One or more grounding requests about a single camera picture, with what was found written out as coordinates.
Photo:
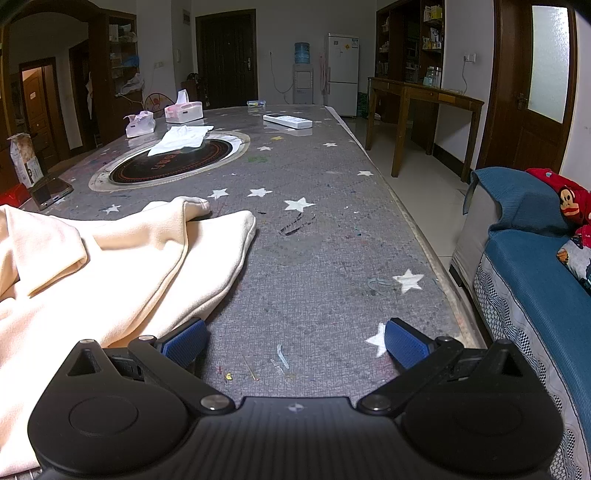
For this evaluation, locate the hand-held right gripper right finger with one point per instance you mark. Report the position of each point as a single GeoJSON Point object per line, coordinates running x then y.
{"type": "Point", "coordinates": [406, 342]}

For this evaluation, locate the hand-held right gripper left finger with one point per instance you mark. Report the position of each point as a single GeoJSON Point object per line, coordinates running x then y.
{"type": "Point", "coordinates": [187, 342]}

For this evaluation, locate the cream garment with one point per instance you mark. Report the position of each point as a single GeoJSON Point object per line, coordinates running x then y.
{"type": "Point", "coordinates": [115, 277]}

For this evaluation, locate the blue sofa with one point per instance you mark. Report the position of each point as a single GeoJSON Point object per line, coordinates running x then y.
{"type": "Point", "coordinates": [531, 277]}

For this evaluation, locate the round black induction cooker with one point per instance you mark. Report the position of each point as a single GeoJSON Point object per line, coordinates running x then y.
{"type": "Point", "coordinates": [184, 162]}

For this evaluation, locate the cartoon-print cloth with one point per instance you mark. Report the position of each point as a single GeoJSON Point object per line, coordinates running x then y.
{"type": "Point", "coordinates": [577, 258]}

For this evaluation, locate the white tissue sheet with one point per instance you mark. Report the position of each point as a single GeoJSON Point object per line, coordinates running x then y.
{"type": "Point", "coordinates": [182, 138]}

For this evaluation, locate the smartphone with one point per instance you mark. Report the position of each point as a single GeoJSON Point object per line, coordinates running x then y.
{"type": "Point", "coordinates": [48, 191]}

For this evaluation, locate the red monkey-print blanket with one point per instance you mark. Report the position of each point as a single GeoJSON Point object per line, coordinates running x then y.
{"type": "Point", "coordinates": [568, 198]}

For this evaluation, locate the white tissue pack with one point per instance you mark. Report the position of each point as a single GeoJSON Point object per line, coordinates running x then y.
{"type": "Point", "coordinates": [138, 127]}

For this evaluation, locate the wooden door with frosted glass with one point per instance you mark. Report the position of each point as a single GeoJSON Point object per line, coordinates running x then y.
{"type": "Point", "coordinates": [508, 138]}

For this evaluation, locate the red plastic stool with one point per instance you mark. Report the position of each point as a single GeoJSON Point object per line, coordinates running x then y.
{"type": "Point", "coordinates": [11, 194]}

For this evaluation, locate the pink tissue box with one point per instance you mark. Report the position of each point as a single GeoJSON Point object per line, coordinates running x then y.
{"type": "Point", "coordinates": [184, 112]}

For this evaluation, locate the standing fan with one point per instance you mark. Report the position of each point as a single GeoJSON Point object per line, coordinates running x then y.
{"type": "Point", "coordinates": [154, 104]}

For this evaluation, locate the white remote control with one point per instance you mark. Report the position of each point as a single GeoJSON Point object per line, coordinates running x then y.
{"type": "Point", "coordinates": [288, 121]}

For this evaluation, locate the printed paper bag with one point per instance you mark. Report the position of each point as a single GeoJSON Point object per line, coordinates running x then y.
{"type": "Point", "coordinates": [25, 159]}

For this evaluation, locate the small flat packet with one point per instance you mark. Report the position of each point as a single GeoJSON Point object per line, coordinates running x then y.
{"type": "Point", "coordinates": [256, 103]}

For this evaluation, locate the wooden side table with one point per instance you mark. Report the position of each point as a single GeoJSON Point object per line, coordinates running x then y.
{"type": "Point", "coordinates": [415, 91]}

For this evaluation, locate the white plastic bag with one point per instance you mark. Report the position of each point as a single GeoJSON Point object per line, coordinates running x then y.
{"type": "Point", "coordinates": [133, 85]}

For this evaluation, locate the brown interior door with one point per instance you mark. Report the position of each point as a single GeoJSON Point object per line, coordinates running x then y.
{"type": "Point", "coordinates": [39, 110]}

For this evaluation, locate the white water dispenser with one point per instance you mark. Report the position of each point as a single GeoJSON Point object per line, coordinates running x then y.
{"type": "Point", "coordinates": [302, 85]}

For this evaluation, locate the pink hanging cloth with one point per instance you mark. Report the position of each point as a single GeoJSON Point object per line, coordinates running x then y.
{"type": "Point", "coordinates": [322, 74]}

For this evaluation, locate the white fridge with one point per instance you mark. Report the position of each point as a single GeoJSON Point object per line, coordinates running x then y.
{"type": "Point", "coordinates": [342, 64]}

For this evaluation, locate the dark wooden open shelf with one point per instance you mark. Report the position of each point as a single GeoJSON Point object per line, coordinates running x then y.
{"type": "Point", "coordinates": [104, 69]}

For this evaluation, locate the dark entrance door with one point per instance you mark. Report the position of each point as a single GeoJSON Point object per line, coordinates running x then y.
{"type": "Point", "coordinates": [226, 55]}

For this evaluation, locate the wooden shelf with boxes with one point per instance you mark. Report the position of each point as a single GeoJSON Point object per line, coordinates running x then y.
{"type": "Point", "coordinates": [411, 46]}

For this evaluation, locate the blue water bottle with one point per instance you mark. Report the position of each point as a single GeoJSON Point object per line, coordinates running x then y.
{"type": "Point", "coordinates": [302, 53]}

